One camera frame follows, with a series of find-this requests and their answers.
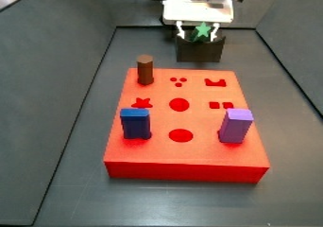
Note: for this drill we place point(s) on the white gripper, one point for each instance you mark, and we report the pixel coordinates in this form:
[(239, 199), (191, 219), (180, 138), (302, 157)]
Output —
[(190, 12)]

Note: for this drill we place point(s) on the green star-profile bar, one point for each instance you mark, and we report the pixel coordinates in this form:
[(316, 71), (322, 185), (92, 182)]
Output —
[(200, 34)]

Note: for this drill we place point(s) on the black curved fixture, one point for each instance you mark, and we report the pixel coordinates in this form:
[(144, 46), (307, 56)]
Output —
[(198, 52)]

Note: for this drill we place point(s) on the brown cylinder peg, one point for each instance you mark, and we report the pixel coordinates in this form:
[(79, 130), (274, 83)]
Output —
[(144, 69)]

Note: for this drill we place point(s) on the purple rectangular peg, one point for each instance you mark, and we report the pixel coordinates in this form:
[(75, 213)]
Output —
[(235, 125)]

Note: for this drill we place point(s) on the blue rectangular peg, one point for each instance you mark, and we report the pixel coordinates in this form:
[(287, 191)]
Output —
[(135, 121)]

